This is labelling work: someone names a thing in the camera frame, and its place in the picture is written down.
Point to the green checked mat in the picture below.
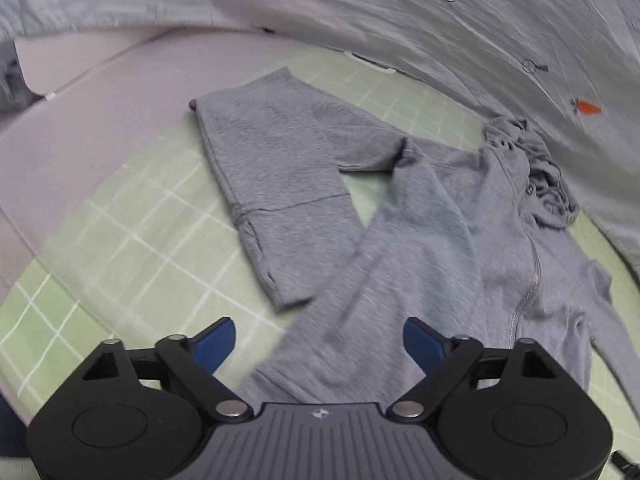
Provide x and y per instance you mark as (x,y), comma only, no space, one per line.
(125,240)

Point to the grey carrot print bed sheet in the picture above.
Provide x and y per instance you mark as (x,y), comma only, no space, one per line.
(450,20)

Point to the black plastic bag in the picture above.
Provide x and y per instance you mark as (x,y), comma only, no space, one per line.
(11,82)

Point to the grey zip hoodie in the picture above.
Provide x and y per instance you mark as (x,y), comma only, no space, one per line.
(300,160)

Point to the translucent white plastic sheet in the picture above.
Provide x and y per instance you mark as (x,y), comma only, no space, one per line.
(100,125)

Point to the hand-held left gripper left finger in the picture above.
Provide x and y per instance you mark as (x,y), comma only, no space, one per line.
(216,346)

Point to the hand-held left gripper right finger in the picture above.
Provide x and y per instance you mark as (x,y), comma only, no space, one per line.
(422,346)

